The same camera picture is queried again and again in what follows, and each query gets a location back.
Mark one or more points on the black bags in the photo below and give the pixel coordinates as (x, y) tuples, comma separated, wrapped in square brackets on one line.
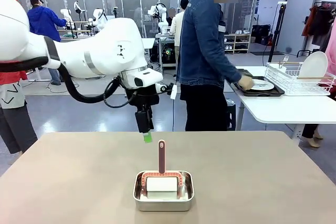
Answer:
[(260, 33)]

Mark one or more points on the metal cutlery piece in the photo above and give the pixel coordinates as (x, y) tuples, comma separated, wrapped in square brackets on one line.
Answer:
[(260, 84)]

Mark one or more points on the rectangular stainless steel tray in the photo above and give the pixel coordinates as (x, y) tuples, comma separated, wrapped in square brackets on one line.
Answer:
[(162, 205)]

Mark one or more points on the person in denim jacket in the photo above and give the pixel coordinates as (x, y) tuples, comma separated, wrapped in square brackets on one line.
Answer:
[(202, 37)]

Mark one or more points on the person in pink top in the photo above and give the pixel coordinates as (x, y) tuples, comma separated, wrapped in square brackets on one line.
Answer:
[(333, 51)]

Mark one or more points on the large white plate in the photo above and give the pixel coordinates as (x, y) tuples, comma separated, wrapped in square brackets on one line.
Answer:
[(315, 64)]

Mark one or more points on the person in blue jacket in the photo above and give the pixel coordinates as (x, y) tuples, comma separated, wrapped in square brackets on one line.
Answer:
[(42, 22)]

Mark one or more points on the black serving tray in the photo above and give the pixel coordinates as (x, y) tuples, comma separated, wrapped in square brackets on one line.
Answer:
[(275, 92)]

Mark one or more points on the black light stand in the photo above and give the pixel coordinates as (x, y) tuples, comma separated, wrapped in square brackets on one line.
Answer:
[(282, 7)]

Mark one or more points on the person's right hand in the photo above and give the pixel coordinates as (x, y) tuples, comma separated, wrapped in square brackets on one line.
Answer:
[(246, 82)]

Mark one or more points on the person's right forearm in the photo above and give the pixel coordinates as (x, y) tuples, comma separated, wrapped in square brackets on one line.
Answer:
[(232, 70)]

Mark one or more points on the clothes rack with garments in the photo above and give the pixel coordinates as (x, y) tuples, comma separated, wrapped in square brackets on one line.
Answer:
[(319, 22)]

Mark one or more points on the white side table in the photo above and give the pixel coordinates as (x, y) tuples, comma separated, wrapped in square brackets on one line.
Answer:
[(288, 108)]

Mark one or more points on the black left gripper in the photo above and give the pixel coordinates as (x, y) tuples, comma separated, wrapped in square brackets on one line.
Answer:
[(141, 98)]

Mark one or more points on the wooden chopstick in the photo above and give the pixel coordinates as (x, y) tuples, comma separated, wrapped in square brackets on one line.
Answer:
[(291, 63), (315, 77)]

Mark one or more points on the metal fork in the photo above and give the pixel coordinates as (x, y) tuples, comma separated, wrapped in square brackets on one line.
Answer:
[(285, 59)]

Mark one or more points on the white shoe shelf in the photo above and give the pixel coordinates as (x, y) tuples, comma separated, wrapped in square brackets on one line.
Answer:
[(236, 41)]

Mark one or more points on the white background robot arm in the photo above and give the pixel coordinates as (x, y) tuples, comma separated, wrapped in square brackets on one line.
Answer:
[(67, 15), (99, 16), (158, 11), (77, 7)]

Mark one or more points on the pink lint roller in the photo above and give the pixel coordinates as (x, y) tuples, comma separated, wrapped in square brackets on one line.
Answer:
[(161, 155)]

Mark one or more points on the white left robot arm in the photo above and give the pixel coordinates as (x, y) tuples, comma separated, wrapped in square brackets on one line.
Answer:
[(105, 45)]

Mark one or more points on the white round plate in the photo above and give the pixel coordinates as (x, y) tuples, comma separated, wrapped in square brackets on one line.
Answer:
[(265, 86)]

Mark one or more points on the person in red top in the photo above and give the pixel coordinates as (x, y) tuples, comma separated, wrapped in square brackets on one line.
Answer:
[(13, 108)]

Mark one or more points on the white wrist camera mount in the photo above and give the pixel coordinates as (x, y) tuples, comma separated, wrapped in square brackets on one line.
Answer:
[(161, 88)]

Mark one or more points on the equipment cart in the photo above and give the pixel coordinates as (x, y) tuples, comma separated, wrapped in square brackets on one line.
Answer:
[(168, 51)]

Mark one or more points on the person in cream top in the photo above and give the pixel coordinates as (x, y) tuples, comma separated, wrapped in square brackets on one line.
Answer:
[(176, 30)]

